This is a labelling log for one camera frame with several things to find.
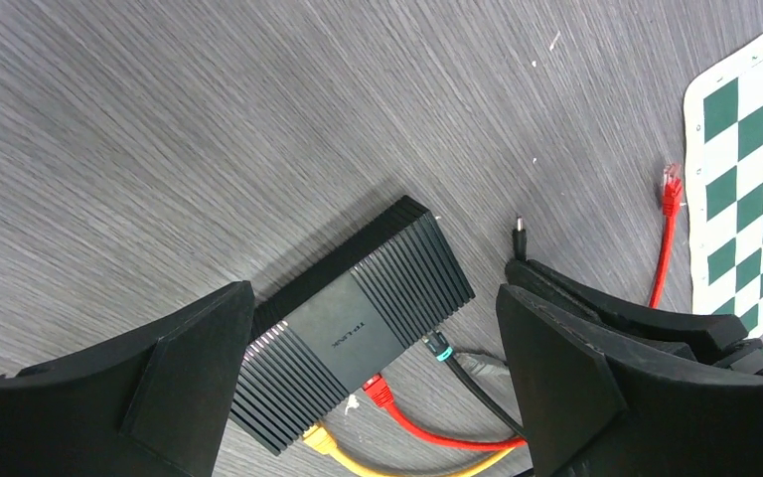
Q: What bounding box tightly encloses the grey ethernet cable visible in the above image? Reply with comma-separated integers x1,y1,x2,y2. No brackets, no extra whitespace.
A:
453,351,512,380

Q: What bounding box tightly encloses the long black ethernet cable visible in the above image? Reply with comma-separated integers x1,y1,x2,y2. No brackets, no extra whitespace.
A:
420,330,529,441

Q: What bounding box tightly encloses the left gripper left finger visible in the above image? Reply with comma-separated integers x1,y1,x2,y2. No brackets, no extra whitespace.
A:
0,281,255,476

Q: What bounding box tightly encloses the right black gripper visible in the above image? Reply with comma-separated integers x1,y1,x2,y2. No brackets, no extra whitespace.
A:
505,259,763,376

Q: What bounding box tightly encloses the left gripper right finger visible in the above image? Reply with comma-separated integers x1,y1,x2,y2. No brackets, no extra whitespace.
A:
496,284,763,476

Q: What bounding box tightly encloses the red ethernet cable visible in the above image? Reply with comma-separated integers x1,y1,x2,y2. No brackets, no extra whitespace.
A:
362,163,686,453

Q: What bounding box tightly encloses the black network switch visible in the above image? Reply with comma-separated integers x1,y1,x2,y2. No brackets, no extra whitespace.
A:
229,196,474,454

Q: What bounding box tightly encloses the yellow ethernet cable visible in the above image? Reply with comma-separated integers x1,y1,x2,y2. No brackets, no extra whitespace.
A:
301,422,521,477

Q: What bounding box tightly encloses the green white chessboard mat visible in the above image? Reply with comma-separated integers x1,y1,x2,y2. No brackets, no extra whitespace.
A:
683,34,763,337

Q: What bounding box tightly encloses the black power adapter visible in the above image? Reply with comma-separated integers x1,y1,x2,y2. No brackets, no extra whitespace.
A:
512,216,528,261

